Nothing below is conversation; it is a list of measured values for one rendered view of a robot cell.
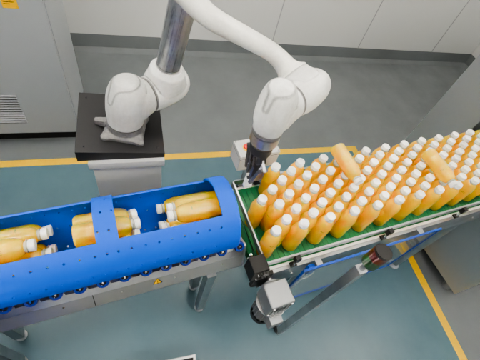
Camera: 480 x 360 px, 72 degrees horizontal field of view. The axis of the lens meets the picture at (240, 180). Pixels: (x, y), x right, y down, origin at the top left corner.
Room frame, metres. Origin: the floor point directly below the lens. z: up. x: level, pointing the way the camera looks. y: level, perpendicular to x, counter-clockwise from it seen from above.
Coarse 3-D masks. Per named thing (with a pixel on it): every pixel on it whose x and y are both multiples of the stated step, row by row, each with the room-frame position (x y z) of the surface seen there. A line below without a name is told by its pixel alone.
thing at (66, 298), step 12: (228, 252) 0.59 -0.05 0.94; (240, 252) 0.61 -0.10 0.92; (180, 264) 0.48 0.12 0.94; (192, 264) 0.50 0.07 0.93; (204, 264) 0.52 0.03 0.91; (144, 276) 0.39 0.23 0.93; (156, 276) 0.41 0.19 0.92; (96, 288) 0.30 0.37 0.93; (108, 288) 0.31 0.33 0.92; (48, 300) 0.21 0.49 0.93; (60, 300) 0.23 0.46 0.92; (72, 300) 0.24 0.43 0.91; (12, 312) 0.15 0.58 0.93; (24, 312) 0.16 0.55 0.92
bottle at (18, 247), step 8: (0, 240) 0.28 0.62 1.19; (8, 240) 0.29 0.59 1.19; (16, 240) 0.30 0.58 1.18; (0, 248) 0.26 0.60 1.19; (8, 248) 0.27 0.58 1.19; (16, 248) 0.28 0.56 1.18; (24, 248) 0.29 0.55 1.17; (0, 256) 0.24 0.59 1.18; (8, 256) 0.25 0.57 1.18; (16, 256) 0.26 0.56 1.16
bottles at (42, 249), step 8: (200, 192) 0.73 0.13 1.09; (168, 200) 0.65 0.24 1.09; (120, 208) 0.55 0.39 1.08; (160, 208) 0.61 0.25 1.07; (32, 224) 0.39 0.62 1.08; (160, 224) 0.57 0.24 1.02; (168, 224) 0.55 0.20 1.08; (176, 224) 0.56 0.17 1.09; (136, 232) 0.48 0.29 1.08; (40, 248) 0.33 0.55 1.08; (48, 248) 0.34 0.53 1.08; (56, 248) 0.37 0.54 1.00; (24, 256) 0.28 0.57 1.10; (32, 256) 0.29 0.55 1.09
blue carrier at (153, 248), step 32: (160, 192) 0.66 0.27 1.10; (192, 192) 0.73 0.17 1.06; (224, 192) 0.66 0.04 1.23; (0, 224) 0.36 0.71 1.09; (64, 224) 0.45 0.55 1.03; (96, 224) 0.40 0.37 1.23; (192, 224) 0.52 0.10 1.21; (224, 224) 0.56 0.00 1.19; (64, 256) 0.29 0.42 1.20; (96, 256) 0.32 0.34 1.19; (128, 256) 0.36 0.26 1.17; (160, 256) 0.40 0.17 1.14; (192, 256) 0.46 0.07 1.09; (0, 288) 0.16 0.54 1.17; (32, 288) 0.20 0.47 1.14; (64, 288) 0.23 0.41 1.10
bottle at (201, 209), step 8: (200, 200) 0.63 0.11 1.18; (208, 200) 0.64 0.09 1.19; (216, 200) 0.65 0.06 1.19; (176, 208) 0.58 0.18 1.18; (184, 208) 0.58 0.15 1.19; (192, 208) 0.59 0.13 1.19; (200, 208) 0.60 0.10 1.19; (208, 208) 0.61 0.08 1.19; (216, 208) 0.62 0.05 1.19; (176, 216) 0.55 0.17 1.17; (184, 216) 0.55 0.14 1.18; (192, 216) 0.56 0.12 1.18; (200, 216) 0.58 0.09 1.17; (208, 216) 0.59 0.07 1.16
